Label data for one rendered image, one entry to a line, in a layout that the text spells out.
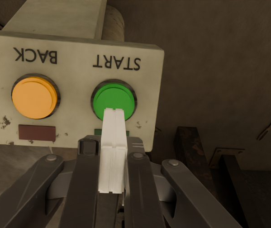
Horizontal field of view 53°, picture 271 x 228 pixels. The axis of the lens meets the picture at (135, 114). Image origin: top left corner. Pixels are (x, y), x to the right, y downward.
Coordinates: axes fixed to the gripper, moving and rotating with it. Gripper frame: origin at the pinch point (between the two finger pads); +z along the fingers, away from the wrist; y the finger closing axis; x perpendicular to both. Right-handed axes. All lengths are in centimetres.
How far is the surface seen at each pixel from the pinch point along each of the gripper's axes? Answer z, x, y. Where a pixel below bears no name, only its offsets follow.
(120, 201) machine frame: 93, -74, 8
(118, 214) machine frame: 94, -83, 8
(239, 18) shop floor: 69, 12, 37
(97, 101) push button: 8.1, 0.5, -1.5
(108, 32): 51, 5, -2
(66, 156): 22.9, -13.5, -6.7
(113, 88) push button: 8.1, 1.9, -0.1
